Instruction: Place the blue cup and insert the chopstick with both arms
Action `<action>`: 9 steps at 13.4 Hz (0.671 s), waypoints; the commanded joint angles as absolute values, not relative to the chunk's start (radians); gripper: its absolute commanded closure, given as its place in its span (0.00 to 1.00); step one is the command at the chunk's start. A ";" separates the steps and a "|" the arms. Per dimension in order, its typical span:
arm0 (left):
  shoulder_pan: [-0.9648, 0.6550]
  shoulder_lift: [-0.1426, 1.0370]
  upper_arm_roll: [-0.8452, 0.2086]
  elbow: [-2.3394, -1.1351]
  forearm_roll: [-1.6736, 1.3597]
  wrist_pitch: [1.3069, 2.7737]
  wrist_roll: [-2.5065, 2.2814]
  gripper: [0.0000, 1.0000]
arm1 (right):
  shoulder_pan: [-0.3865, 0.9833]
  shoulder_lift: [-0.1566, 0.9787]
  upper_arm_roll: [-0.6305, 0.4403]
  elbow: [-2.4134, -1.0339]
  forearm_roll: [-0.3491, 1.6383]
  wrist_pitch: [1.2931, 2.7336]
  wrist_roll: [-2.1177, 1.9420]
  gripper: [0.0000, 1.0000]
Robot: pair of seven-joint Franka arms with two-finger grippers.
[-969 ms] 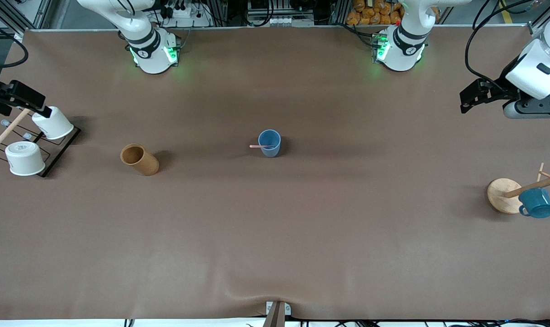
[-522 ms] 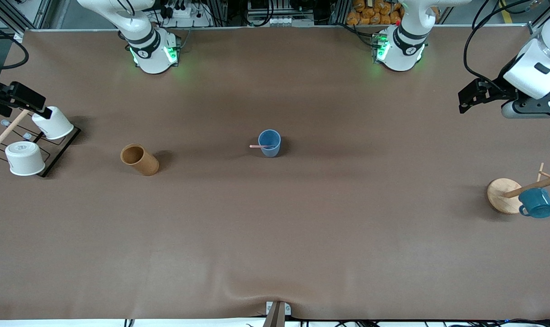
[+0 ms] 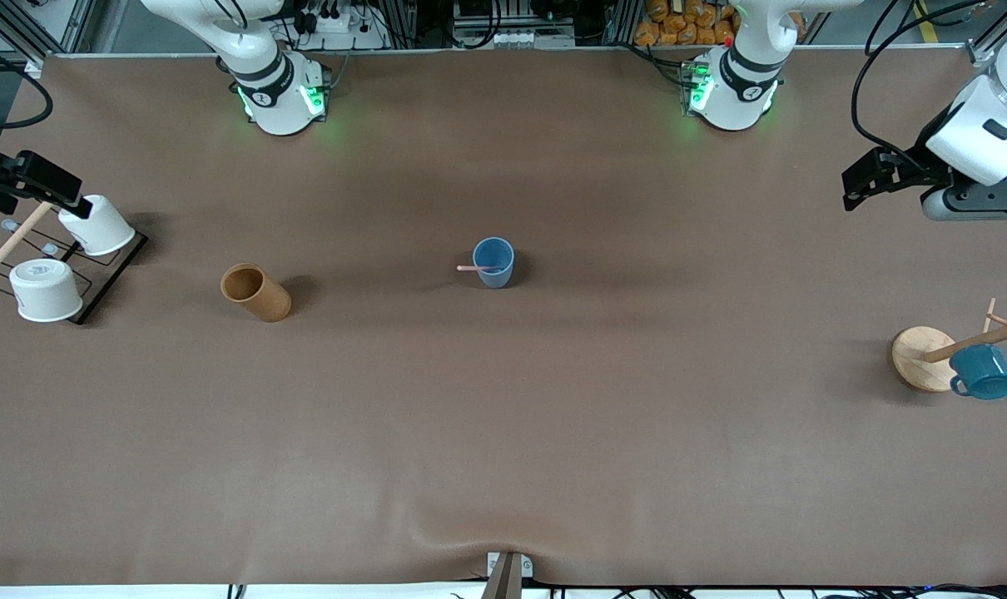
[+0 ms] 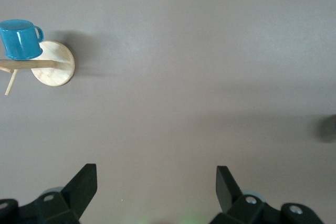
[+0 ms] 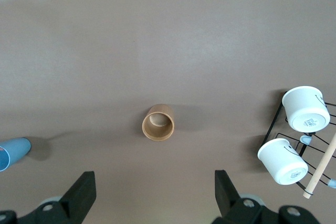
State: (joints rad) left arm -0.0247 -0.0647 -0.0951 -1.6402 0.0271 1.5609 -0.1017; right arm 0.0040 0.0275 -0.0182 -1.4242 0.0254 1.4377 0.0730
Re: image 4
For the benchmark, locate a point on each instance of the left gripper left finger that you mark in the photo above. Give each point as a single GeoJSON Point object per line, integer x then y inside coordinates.
{"type": "Point", "coordinates": [76, 190]}

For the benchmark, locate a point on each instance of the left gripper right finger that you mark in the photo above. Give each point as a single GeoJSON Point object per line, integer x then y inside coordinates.
{"type": "Point", "coordinates": [231, 195]}

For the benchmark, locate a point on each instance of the wooden mug tree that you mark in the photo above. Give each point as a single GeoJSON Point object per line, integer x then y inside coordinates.
{"type": "Point", "coordinates": [56, 64]}

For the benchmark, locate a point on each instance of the brown table cover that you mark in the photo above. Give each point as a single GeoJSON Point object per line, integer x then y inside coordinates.
{"type": "Point", "coordinates": [183, 64]}

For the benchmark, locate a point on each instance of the teal enamel mug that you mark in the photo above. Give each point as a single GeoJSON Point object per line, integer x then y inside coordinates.
{"type": "Point", "coordinates": [19, 40]}

